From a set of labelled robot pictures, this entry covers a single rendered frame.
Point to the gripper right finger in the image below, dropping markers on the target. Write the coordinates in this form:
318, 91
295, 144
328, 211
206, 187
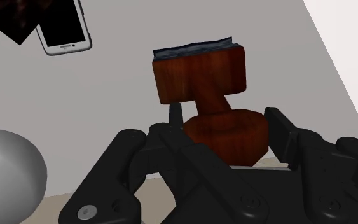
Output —
324, 173

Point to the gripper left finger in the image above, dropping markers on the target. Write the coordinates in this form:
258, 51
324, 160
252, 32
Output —
116, 173

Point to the brown wooden stamp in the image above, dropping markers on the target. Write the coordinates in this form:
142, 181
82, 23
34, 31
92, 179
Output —
203, 74

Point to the grey round ball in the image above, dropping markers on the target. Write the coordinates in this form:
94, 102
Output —
8, 176

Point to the white smartphone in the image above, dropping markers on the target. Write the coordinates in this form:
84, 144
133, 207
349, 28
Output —
62, 23

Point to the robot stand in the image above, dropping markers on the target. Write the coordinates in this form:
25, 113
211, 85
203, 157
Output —
11, 17

